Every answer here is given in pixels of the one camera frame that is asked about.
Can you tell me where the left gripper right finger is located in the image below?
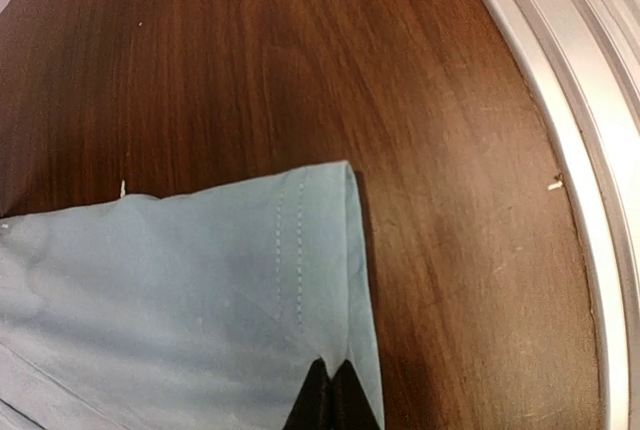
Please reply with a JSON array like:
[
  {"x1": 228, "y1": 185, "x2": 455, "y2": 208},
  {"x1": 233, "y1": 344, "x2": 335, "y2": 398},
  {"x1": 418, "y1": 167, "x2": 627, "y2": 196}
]
[{"x1": 331, "y1": 360, "x2": 380, "y2": 430}]

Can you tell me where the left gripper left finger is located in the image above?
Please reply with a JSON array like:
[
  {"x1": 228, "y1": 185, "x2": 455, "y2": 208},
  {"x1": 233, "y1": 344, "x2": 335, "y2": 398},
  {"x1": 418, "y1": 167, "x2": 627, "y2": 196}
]
[{"x1": 283, "y1": 359, "x2": 331, "y2": 430}]

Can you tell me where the blue printed garment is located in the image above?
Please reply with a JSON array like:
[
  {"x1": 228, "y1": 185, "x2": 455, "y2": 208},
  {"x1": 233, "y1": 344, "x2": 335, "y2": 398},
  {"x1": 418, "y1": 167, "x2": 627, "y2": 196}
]
[{"x1": 1, "y1": 161, "x2": 385, "y2": 429}]

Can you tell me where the aluminium front rail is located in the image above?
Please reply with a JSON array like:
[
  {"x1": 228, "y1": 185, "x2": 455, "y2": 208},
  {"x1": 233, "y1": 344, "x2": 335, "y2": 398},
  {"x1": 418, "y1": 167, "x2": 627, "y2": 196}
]
[{"x1": 483, "y1": 0, "x2": 639, "y2": 429}]

